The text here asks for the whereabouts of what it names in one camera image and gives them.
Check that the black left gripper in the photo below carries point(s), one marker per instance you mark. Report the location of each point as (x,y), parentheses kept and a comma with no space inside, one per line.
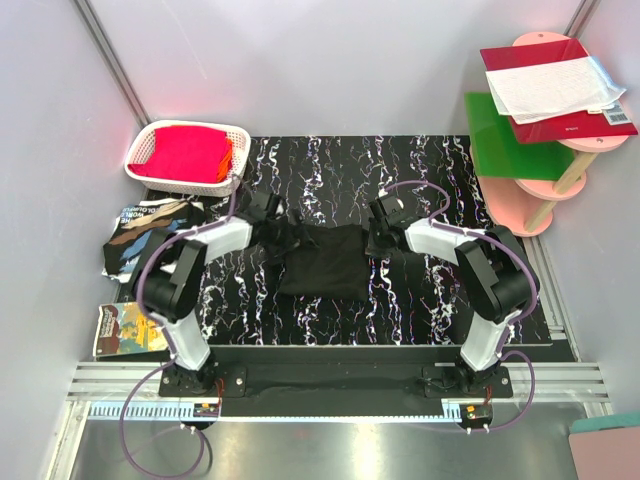
(279,232)

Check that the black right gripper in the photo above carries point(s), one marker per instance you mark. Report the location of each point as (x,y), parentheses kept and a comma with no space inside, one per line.
(379,238)

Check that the black printed t shirt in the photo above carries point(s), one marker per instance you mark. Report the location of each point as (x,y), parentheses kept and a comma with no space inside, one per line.
(319,262)
(132,230)

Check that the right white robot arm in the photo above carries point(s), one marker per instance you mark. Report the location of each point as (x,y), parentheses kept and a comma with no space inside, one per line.
(499,282)

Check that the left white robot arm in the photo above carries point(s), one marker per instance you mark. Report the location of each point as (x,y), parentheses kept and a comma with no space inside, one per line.
(166,279)

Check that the orange folded t shirt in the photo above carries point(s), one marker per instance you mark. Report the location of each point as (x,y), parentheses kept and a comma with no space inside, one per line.
(225,163)

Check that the pink folded t shirt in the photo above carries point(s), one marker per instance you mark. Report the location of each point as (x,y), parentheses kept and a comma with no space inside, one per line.
(184,153)

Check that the folded black printed t shirt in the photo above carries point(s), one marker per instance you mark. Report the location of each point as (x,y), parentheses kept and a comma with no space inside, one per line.
(132,230)

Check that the white plastic laundry basket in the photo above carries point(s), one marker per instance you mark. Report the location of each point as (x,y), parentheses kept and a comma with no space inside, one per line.
(144,143)

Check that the green plastic sheet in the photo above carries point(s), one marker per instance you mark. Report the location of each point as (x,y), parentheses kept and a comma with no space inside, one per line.
(497,153)

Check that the pink round tiered shelf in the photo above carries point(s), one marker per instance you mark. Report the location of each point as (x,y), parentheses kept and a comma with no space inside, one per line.
(526,206)

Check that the illustrated book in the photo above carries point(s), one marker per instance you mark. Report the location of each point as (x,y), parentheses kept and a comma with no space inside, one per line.
(122,329)

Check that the white mesh bag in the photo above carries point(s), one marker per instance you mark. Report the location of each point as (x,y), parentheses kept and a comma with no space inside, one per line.
(535,93)

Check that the red plastic sheet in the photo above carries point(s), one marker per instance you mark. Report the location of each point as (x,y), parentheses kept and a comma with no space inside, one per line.
(547,48)

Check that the teal board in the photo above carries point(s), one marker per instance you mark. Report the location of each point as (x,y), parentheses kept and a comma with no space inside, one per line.
(595,424)

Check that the pink board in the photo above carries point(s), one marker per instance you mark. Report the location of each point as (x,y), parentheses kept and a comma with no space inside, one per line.
(606,454)

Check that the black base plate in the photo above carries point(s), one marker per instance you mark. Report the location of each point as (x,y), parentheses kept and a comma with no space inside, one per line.
(342,391)

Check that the aluminium rail frame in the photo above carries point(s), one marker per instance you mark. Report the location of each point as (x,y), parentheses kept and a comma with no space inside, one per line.
(129,392)

